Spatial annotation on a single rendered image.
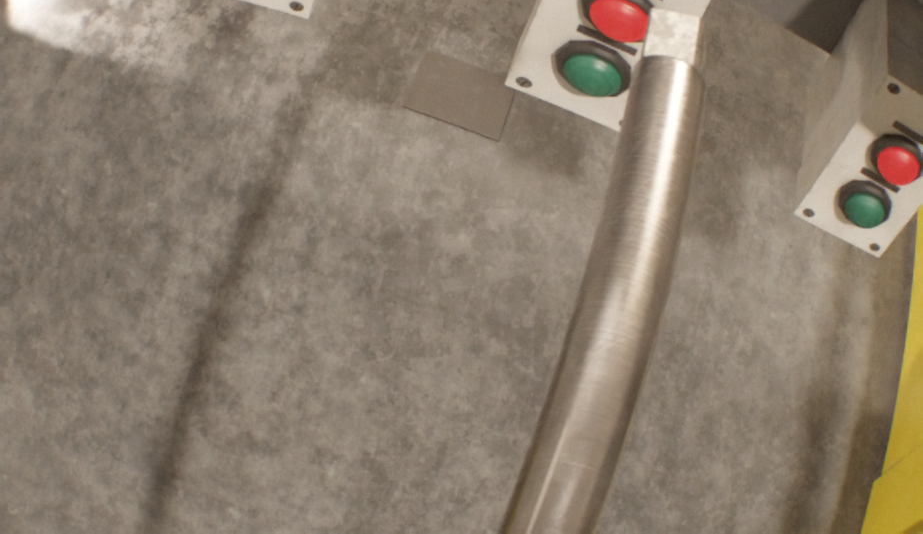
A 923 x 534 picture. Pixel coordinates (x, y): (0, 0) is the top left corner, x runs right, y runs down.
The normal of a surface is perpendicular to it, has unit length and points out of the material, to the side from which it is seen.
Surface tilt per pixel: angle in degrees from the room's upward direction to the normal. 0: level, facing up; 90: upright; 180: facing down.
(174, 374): 0
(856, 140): 90
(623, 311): 7
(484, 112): 0
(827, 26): 90
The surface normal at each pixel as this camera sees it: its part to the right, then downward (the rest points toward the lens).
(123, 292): 0.20, -0.46
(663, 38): -0.16, -0.55
